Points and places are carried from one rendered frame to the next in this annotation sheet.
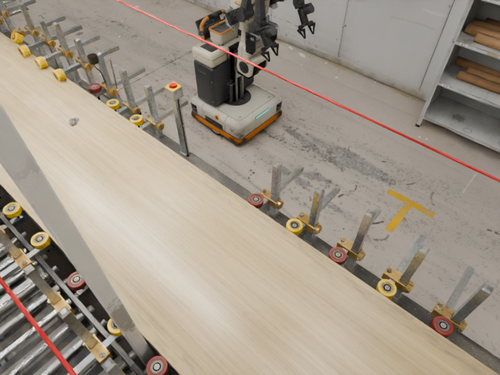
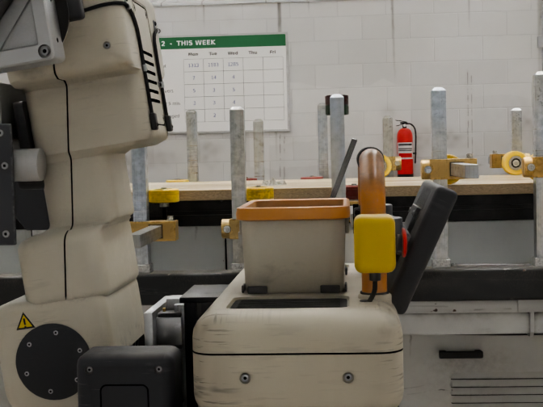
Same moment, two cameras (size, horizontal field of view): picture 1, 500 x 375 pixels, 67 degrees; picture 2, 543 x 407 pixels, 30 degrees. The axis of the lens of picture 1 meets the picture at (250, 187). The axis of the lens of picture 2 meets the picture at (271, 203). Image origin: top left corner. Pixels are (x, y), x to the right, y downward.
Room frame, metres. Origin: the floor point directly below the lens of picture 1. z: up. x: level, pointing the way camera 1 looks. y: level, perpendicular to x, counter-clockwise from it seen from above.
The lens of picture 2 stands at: (4.19, -0.70, 1.00)
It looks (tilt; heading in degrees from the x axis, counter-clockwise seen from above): 3 degrees down; 142
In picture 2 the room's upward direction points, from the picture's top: 1 degrees counter-clockwise
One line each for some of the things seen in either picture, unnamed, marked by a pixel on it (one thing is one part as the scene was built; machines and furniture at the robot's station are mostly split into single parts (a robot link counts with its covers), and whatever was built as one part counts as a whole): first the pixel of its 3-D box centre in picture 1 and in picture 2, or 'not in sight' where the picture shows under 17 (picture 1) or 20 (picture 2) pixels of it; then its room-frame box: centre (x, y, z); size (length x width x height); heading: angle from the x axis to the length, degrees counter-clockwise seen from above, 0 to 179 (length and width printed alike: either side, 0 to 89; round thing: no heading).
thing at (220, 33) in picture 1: (224, 32); (296, 242); (3.08, 0.21, 0.87); 0.23 x 0.15 x 0.11; 138
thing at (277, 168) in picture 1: (274, 195); not in sight; (1.30, -0.13, 0.86); 0.04 x 0.04 x 0.48; 48
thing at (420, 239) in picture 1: (402, 265); not in sight; (0.89, -0.72, 0.83); 0.43 x 0.03 x 0.04; 138
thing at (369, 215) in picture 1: (358, 242); not in sight; (0.97, -0.51, 0.91); 0.04 x 0.04 x 0.48; 48
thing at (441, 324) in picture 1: (438, 329); not in sight; (0.58, -0.78, 0.85); 0.08 x 0.08 x 0.11
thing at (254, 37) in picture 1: (260, 34); (14, 162); (2.81, -0.09, 0.99); 0.28 x 0.16 x 0.22; 138
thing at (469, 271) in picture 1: (452, 300); not in sight; (0.73, -0.91, 0.80); 0.43 x 0.03 x 0.04; 138
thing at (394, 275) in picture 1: (397, 280); not in sight; (0.82, -0.68, 0.83); 0.14 x 0.06 x 0.05; 48
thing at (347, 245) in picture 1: (350, 249); not in sight; (0.98, -0.49, 0.83); 0.14 x 0.06 x 0.05; 48
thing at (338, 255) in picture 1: (335, 260); not in sight; (0.91, -0.40, 0.85); 0.08 x 0.08 x 0.11
